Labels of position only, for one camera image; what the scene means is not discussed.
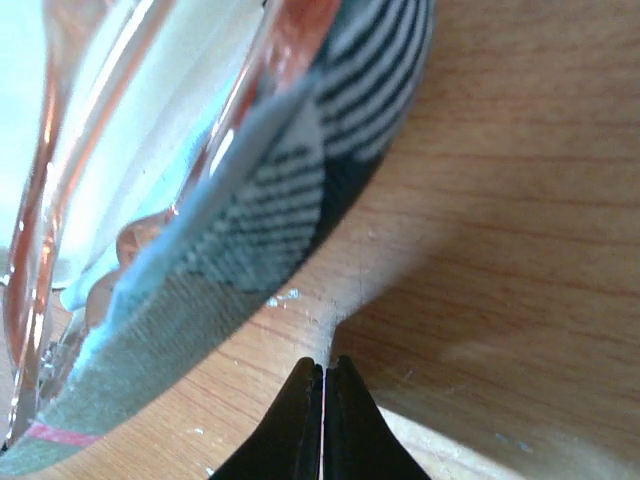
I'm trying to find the brown striped glasses case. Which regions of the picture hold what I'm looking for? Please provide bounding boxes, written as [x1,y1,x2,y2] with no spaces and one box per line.
[1,1,434,478]

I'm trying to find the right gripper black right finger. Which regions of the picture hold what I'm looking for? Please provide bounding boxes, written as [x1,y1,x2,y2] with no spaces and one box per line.
[323,355,430,480]

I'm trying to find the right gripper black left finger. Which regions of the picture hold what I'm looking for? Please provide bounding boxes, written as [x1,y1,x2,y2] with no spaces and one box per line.
[210,357,323,480]

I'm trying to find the orange tinted sunglasses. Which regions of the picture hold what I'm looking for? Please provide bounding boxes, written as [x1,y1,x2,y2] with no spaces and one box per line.
[1,1,340,445]

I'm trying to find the light blue cleaning cloth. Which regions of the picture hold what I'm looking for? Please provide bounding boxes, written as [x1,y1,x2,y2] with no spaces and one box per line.
[1,1,267,310]

